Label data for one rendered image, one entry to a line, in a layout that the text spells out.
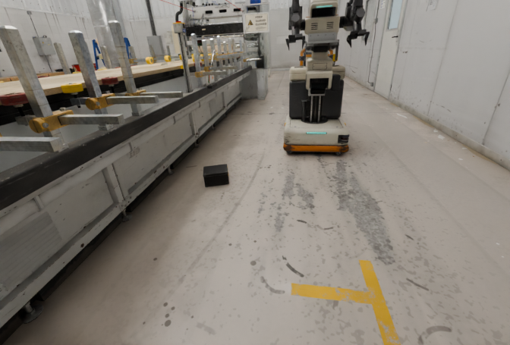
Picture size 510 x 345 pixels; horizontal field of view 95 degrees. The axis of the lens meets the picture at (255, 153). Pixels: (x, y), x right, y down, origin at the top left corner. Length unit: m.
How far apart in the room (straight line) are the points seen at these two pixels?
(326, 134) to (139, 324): 1.92
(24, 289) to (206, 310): 0.75
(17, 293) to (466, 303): 1.84
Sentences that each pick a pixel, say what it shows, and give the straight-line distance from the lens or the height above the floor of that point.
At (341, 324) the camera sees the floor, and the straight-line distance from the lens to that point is 1.20.
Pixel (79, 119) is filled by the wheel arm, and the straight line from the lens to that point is 1.07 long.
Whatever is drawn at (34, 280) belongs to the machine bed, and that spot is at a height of 0.16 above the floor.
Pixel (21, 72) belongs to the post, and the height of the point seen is 0.98.
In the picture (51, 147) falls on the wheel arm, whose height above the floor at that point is 0.81.
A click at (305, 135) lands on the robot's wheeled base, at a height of 0.23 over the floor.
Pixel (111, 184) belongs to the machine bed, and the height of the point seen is 0.30.
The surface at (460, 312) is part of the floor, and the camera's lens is 1.42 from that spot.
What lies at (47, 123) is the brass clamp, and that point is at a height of 0.81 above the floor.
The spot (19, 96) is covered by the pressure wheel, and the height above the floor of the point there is 0.90.
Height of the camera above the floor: 1.02
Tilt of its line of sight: 24 degrees down
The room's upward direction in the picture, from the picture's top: 3 degrees counter-clockwise
